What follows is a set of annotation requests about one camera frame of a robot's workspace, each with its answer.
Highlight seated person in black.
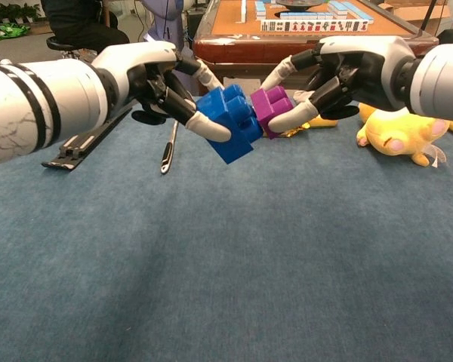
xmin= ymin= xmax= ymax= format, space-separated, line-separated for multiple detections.
xmin=41 ymin=0 xmax=131 ymax=54

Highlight blue table cloth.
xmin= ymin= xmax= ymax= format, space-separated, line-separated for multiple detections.
xmin=0 ymin=96 xmax=453 ymax=362

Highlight purple building block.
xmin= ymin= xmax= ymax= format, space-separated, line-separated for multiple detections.
xmin=250 ymin=85 xmax=296 ymax=140

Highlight blue building block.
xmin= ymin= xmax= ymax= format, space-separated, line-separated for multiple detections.
xmin=195 ymin=84 xmax=265 ymax=165

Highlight black folding stand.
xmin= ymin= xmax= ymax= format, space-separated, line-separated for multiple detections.
xmin=41 ymin=100 xmax=137 ymax=173

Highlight brown mahjong table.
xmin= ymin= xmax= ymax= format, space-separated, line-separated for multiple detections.
xmin=192 ymin=0 xmax=440 ymax=97

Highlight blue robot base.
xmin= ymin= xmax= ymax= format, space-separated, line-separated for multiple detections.
xmin=141 ymin=0 xmax=197 ymax=100

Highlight steel ladle with black handle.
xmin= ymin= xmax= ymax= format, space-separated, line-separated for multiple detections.
xmin=159 ymin=120 xmax=180 ymax=175

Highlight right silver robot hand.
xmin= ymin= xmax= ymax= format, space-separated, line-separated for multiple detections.
xmin=262 ymin=35 xmax=417 ymax=133

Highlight black rolling stool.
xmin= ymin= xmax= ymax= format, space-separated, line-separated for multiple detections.
xmin=46 ymin=35 xmax=99 ymax=62

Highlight large yellow plush chick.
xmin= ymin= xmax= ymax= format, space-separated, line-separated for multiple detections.
xmin=356 ymin=102 xmax=451 ymax=169

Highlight row of mahjong tiles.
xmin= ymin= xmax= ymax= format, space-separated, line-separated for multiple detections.
xmin=260 ymin=19 xmax=369 ymax=33

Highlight green plant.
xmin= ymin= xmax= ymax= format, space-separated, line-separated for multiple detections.
xmin=0 ymin=3 xmax=43 ymax=42

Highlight black dish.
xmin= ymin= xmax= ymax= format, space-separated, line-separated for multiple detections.
xmin=275 ymin=0 xmax=328 ymax=11

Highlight yellow biscuit packet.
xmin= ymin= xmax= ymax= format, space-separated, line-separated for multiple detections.
xmin=281 ymin=115 xmax=343 ymax=139

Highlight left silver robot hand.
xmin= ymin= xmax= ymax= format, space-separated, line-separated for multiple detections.
xmin=92 ymin=40 xmax=233 ymax=144

